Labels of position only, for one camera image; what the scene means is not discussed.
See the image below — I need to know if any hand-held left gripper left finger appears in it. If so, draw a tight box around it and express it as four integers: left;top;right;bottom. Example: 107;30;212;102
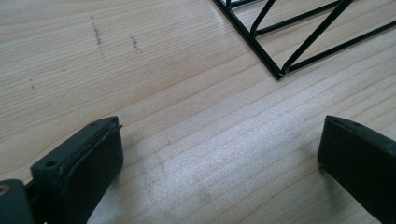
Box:
30;116;124;224

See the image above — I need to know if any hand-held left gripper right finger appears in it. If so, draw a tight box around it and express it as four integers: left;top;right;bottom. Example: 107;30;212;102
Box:
317;115;396;224

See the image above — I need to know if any black wire rack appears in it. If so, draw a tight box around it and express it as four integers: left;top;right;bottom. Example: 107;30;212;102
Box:
213;0;396;81

